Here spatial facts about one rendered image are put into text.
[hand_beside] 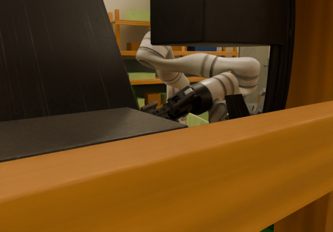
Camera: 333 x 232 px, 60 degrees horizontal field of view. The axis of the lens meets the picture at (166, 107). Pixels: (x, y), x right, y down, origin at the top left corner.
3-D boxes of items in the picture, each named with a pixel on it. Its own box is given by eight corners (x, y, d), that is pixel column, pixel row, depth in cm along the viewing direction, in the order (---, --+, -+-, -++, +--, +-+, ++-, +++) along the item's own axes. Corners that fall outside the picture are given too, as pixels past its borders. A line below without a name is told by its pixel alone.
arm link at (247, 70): (257, 66, 73) (207, 54, 79) (251, 95, 78) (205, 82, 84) (265, 56, 78) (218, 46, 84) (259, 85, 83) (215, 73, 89)
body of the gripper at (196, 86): (189, 94, 77) (161, 107, 72) (200, 74, 70) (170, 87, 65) (206, 116, 74) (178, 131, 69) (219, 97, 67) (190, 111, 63)
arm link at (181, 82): (179, 82, 110) (155, 81, 113) (191, 100, 136) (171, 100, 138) (182, 59, 113) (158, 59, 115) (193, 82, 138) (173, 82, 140)
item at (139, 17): (235, 109, 718) (239, 16, 679) (119, 122, 582) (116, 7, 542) (222, 106, 765) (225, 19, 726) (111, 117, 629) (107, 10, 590)
